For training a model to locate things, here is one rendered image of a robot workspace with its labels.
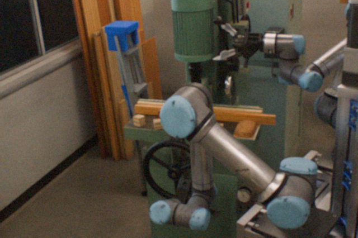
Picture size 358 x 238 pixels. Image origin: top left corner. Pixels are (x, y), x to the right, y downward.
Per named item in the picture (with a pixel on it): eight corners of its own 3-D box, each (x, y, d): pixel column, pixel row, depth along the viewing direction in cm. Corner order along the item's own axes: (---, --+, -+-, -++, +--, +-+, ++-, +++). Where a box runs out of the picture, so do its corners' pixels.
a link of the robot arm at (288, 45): (302, 60, 181) (304, 37, 178) (273, 58, 184) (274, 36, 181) (305, 53, 188) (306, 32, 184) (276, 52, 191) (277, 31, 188)
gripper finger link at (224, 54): (210, 53, 188) (230, 42, 188) (213, 60, 194) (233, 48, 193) (213, 60, 187) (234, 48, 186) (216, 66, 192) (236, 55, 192)
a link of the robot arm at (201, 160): (186, 71, 162) (194, 195, 181) (173, 83, 153) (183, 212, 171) (219, 74, 157) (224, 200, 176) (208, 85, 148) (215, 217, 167)
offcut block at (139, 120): (145, 124, 221) (144, 115, 219) (140, 127, 218) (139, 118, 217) (139, 122, 223) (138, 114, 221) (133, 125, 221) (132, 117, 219)
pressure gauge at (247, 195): (236, 204, 208) (236, 188, 205) (238, 199, 212) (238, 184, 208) (250, 206, 206) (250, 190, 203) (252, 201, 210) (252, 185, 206)
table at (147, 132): (114, 148, 213) (113, 136, 211) (141, 119, 240) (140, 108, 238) (250, 163, 195) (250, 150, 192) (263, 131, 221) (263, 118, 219)
